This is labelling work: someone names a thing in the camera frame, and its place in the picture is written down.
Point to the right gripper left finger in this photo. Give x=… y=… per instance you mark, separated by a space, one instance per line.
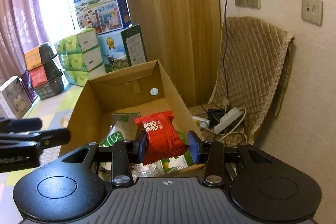
x=121 y=155

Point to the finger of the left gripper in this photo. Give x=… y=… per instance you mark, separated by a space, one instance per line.
x=20 y=125
x=52 y=138

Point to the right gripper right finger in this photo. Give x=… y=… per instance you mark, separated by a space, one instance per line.
x=217 y=158

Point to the green leaf foil pouch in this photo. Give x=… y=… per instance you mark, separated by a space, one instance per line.
x=121 y=128

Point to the red snack packet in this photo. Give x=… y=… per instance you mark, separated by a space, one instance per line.
x=162 y=139

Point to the clear bag with white pad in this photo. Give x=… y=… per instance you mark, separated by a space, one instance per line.
x=150 y=170

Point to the green white medicine box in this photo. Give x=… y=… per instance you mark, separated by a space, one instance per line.
x=169 y=165

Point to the beige plastic spoon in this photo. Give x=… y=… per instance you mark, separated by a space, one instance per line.
x=64 y=122

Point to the white appliance box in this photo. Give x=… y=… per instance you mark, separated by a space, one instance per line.
x=14 y=100

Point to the white power strip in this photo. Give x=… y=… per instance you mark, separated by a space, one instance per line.
x=227 y=119

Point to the purple box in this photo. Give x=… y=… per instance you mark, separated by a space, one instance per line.
x=28 y=87

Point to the black stacked food containers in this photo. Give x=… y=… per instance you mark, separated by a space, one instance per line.
x=45 y=75

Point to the brown cardboard box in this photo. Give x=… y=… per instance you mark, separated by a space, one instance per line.
x=144 y=89

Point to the green tissue pack stack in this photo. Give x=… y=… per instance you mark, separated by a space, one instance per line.
x=80 y=56

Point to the purple curtain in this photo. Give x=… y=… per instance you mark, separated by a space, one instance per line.
x=22 y=29

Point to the quilted beige chair cover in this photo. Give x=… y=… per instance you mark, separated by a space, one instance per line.
x=253 y=74

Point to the green blue milk box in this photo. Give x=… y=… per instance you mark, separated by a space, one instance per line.
x=122 y=48

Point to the blue milk carton box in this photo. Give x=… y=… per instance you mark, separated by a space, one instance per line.
x=102 y=15

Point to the brown wooden cabinet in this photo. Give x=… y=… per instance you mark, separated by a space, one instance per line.
x=184 y=35

